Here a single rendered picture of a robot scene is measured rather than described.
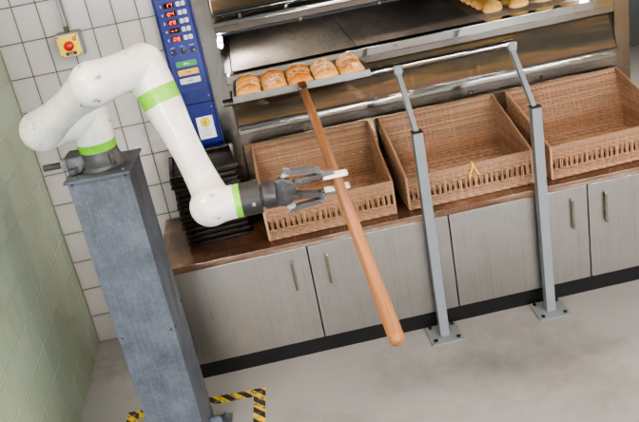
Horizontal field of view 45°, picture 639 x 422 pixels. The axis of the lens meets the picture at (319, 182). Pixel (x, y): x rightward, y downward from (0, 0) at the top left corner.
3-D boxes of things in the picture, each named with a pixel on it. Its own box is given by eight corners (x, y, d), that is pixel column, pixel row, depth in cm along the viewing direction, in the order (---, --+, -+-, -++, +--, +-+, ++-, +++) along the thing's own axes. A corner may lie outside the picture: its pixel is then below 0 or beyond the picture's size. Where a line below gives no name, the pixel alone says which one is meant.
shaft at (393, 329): (407, 347, 139) (404, 333, 138) (391, 350, 139) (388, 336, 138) (308, 94, 297) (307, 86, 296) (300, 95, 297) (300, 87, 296)
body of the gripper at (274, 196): (258, 176, 212) (292, 169, 212) (264, 203, 215) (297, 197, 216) (260, 186, 205) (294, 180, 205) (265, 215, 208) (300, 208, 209)
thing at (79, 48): (64, 56, 333) (56, 32, 329) (87, 51, 334) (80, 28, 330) (60, 60, 326) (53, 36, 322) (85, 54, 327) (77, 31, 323)
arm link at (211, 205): (192, 233, 204) (183, 192, 203) (196, 226, 217) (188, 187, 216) (244, 222, 205) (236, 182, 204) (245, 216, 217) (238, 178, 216)
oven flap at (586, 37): (238, 131, 355) (229, 88, 354) (615, 51, 364) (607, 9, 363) (238, 130, 350) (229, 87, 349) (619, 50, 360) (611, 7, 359)
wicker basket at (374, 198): (261, 198, 367) (248, 143, 356) (377, 173, 370) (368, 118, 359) (267, 242, 322) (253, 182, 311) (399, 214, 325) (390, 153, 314)
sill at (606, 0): (226, 82, 352) (224, 73, 351) (608, 2, 362) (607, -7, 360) (226, 85, 347) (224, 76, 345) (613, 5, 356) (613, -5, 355)
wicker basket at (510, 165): (383, 171, 370) (375, 117, 359) (497, 146, 373) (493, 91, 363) (408, 212, 325) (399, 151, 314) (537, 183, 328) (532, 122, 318)
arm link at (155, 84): (104, 60, 217) (122, 44, 208) (140, 47, 226) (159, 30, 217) (134, 118, 219) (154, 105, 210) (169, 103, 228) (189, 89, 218)
